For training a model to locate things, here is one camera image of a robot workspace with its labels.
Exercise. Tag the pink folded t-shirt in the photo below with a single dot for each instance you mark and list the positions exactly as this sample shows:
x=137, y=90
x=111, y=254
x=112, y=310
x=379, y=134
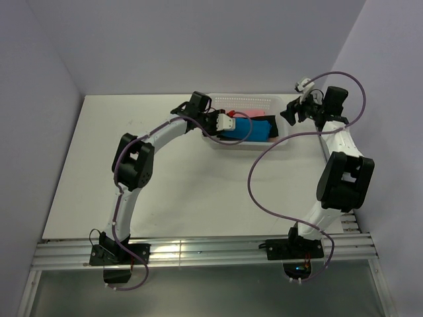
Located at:
x=243, y=125

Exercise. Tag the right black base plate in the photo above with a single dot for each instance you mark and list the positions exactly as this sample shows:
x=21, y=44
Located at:
x=286, y=249

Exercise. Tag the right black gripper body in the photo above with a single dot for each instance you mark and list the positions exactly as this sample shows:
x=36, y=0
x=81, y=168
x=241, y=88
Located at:
x=312, y=109

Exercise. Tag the black rolled t-shirt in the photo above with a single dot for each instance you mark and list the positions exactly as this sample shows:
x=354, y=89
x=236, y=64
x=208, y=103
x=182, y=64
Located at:
x=264, y=128

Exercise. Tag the aluminium rail frame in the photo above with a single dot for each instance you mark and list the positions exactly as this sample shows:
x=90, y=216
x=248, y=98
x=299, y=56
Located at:
x=206, y=256

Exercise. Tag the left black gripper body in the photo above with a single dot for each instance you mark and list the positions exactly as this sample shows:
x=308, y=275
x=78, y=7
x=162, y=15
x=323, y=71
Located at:
x=208, y=123

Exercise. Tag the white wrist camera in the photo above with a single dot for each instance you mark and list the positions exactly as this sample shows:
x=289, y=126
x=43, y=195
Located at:
x=305, y=86
x=225, y=123

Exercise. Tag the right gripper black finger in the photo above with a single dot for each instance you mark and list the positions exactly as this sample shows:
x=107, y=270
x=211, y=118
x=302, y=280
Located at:
x=302, y=112
x=289, y=113

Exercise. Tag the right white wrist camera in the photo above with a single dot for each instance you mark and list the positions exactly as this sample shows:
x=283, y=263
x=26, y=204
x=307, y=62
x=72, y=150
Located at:
x=305, y=86

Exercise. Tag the white plastic basket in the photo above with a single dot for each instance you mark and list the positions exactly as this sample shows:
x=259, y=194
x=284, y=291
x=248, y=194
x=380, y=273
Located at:
x=272, y=104

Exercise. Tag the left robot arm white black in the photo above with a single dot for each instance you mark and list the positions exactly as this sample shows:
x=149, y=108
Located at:
x=133, y=168

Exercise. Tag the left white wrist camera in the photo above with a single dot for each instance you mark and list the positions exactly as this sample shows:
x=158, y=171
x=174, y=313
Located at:
x=225, y=123

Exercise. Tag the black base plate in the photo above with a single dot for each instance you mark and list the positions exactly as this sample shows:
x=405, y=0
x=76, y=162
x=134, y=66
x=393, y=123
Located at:
x=138, y=252
x=286, y=249

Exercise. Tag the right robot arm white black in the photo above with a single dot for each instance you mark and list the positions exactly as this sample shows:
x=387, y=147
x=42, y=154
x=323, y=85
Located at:
x=345, y=180

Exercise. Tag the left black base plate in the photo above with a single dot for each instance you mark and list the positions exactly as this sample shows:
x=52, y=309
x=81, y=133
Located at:
x=138, y=252

